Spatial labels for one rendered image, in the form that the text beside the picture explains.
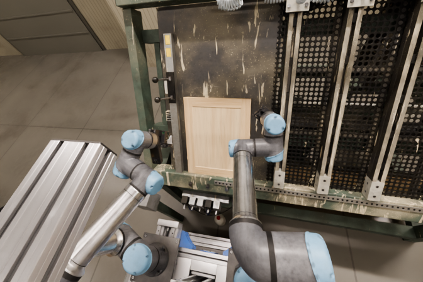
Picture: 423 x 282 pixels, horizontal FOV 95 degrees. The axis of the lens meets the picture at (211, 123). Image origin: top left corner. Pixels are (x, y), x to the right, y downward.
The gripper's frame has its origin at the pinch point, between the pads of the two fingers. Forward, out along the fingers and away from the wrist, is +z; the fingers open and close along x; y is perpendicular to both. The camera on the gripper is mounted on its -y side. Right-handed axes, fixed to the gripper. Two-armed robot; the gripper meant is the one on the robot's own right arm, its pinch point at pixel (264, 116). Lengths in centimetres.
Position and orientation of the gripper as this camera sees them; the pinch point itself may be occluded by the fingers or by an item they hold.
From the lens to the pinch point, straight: 110.8
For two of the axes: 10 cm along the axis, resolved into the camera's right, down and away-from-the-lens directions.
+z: 1.1, -1.7, 9.8
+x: -6.6, 7.3, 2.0
